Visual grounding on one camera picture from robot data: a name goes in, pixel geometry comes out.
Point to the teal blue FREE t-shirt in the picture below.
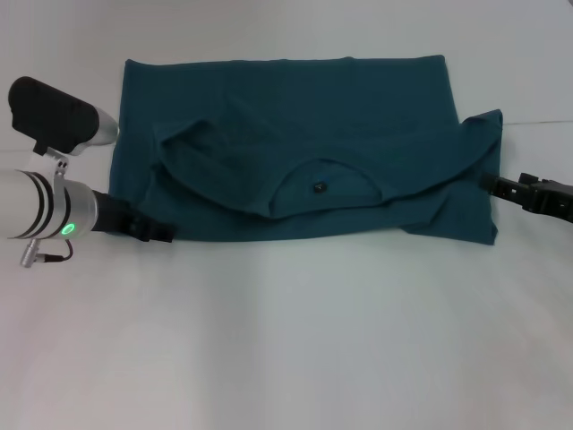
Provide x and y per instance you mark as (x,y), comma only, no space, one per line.
(286,112)

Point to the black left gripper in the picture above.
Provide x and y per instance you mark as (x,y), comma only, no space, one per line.
(114,212)

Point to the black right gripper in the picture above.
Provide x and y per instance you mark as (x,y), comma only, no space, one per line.
(550,199)

